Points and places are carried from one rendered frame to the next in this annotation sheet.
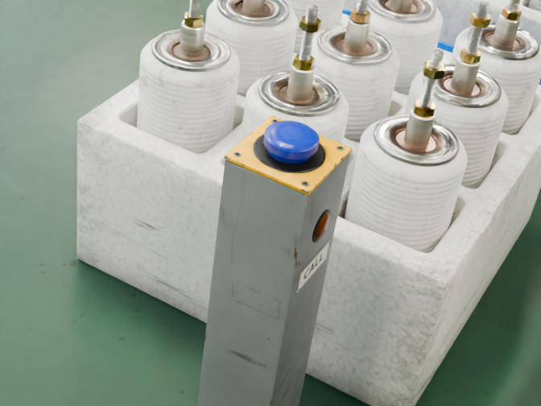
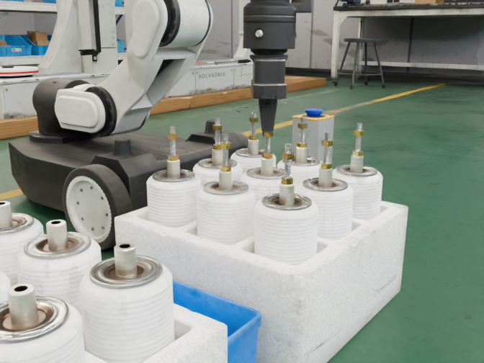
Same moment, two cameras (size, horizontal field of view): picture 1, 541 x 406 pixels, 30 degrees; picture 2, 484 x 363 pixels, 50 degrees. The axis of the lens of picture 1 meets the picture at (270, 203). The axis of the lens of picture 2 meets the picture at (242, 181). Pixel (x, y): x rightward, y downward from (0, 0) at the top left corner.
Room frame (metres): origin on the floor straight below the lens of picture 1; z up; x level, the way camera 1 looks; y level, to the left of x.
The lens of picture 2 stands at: (1.81, 0.10, 0.49)
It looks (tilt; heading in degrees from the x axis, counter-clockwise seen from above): 16 degrees down; 193
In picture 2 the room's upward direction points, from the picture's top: straight up
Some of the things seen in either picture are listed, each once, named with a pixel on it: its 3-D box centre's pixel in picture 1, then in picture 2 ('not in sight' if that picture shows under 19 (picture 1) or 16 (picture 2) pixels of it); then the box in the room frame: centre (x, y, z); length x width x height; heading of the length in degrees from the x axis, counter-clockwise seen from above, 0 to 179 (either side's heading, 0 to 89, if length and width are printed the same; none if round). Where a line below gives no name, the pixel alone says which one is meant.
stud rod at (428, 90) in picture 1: (428, 90); (253, 129); (0.75, -0.12, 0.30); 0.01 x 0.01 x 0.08
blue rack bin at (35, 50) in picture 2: not in sight; (39, 45); (-3.52, -3.45, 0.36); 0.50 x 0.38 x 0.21; 68
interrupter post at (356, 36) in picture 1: (357, 35); (267, 166); (0.91, -0.06, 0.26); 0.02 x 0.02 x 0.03
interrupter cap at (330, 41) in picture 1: (354, 46); (266, 173); (0.91, -0.06, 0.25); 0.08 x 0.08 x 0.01
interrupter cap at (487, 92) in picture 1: (461, 86); (217, 163); (0.86, -0.17, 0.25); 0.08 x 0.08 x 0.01
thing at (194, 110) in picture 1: (184, 130); (353, 217); (0.85, 0.10, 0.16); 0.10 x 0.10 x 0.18
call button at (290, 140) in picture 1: (290, 145); (313, 113); (0.61, -0.01, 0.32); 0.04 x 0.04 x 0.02
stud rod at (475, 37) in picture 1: (474, 39); (217, 137); (0.86, -0.17, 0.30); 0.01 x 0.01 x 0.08
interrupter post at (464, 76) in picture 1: (464, 74); (217, 157); (0.86, -0.17, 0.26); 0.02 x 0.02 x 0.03
